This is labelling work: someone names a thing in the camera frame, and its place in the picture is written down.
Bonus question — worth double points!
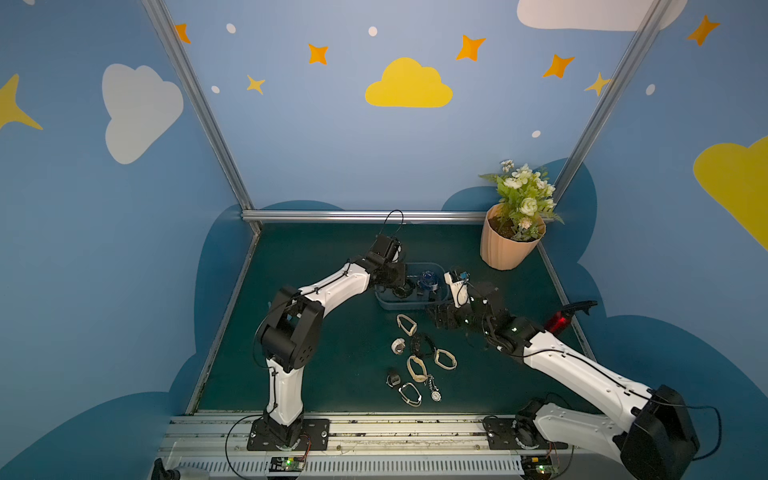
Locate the black wide band watch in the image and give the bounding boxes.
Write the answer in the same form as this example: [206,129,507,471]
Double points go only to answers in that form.
[392,279,416,301]

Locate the transparent blue watch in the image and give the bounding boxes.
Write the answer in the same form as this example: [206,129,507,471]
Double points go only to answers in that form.
[417,270,440,295]

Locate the cream band watch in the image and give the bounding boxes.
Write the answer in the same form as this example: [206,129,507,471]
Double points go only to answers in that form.
[433,348,458,371]

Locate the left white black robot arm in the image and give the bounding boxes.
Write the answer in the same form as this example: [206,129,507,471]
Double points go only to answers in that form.
[255,234,406,448]

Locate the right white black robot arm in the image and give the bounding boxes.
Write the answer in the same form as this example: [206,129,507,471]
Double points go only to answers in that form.
[438,272,700,479]

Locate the blue plastic storage box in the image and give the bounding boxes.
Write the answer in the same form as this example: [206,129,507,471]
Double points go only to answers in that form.
[374,262,452,312]

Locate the beige square watch upper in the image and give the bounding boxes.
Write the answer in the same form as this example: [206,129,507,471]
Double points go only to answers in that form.
[396,314,418,337]

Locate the beige band watch middle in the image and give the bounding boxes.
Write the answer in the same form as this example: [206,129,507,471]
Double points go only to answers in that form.
[406,355,428,383]

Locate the small black watch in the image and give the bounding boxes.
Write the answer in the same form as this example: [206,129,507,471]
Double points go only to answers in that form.
[385,370,402,389]

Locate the peach ribbed flower pot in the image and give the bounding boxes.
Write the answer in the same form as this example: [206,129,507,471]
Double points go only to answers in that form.
[480,204,546,271]

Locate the red spray bottle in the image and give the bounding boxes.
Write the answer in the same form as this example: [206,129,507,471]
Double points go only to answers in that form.
[544,300,599,336]

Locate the artificial white flower plant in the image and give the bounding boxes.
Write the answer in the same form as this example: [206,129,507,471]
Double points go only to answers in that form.
[481,160,563,243]

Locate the right green circuit board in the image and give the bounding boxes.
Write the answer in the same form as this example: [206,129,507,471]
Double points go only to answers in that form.
[520,456,556,480]

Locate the green circuit board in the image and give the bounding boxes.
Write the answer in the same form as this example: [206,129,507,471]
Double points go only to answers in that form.
[520,456,556,480]
[269,457,306,474]

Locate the left green circuit board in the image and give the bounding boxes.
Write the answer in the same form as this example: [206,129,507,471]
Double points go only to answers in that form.
[269,457,306,474]

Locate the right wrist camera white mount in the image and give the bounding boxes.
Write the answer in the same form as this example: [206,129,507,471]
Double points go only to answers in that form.
[444,270,470,309]

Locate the aluminium frame back bar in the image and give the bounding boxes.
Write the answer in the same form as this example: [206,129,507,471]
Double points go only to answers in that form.
[241,209,486,225]

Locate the white strap silver watch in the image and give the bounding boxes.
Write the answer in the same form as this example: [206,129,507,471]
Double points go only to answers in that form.
[390,338,407,355]

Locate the silver bracelet watch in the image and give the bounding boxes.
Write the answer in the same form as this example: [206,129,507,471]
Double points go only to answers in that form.
[397,382,422,408]

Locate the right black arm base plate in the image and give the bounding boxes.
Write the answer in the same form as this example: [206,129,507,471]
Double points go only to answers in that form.
[481,415,569,450]

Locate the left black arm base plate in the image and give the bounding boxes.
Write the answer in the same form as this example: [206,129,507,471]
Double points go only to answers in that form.
[246,416,330,451]

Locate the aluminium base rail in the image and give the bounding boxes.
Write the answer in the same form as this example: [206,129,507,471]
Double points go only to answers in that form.
[157,411,630,479]

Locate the aluminium frame left post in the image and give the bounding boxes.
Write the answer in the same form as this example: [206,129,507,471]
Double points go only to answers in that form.
[142,0,253,214]

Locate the aluminium frame post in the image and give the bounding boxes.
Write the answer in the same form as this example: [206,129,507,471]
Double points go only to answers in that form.
[553,0,673,203]
[142,0,253,214]

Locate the aluminium frame right post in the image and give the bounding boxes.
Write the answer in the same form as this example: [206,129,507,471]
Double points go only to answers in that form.
[553,0,673,203]

